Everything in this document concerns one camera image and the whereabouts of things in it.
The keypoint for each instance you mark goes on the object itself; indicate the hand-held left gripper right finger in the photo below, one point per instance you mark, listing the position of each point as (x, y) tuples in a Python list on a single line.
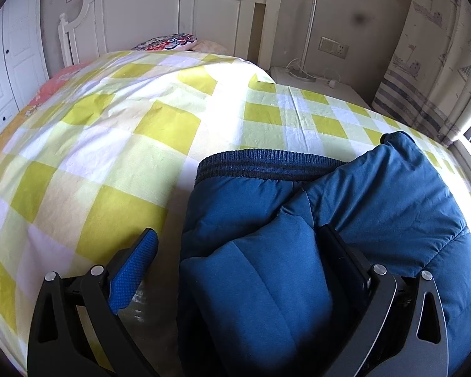
[(347, 261)]

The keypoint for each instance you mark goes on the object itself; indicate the yellow checked bed sheet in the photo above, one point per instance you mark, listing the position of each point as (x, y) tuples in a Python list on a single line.
[(114, 145)]

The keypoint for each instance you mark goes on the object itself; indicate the blue puffer jacket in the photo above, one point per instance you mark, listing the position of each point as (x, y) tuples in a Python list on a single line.
[(282, 282)]

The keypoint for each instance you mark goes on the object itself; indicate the white charger plug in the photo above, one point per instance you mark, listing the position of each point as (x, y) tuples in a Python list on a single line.
[(332, 83)]

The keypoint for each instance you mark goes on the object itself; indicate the orange printed blanket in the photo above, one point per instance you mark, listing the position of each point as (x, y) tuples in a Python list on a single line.
[(43, 90)]

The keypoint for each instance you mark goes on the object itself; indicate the plain beige pillow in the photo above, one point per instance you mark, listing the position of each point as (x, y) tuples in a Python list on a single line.
[(210, 46)]

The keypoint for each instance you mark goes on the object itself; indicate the white bed headboard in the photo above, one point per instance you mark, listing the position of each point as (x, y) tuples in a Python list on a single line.
[(149, 11)]

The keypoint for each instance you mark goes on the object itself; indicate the white pole lamp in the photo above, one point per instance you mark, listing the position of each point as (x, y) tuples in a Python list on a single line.
[(308, 39)]

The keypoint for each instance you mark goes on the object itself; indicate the striped printed curtain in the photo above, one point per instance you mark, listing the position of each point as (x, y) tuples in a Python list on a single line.
[(431, 47)]

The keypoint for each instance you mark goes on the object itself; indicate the wall socket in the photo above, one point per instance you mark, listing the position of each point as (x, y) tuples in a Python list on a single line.
[(333, 47)]

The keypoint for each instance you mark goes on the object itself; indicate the white nightstand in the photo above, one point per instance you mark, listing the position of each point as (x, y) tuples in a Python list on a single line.
[(337, 94)]

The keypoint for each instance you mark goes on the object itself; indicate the patterned red pillow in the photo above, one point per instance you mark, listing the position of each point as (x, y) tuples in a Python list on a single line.
[(167, 42)]

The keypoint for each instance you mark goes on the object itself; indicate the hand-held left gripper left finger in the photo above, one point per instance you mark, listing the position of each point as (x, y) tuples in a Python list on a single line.
[(135, 267)]

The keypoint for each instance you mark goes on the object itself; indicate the white wardrobe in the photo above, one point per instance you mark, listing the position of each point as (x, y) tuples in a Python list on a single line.
[(8, 59)]

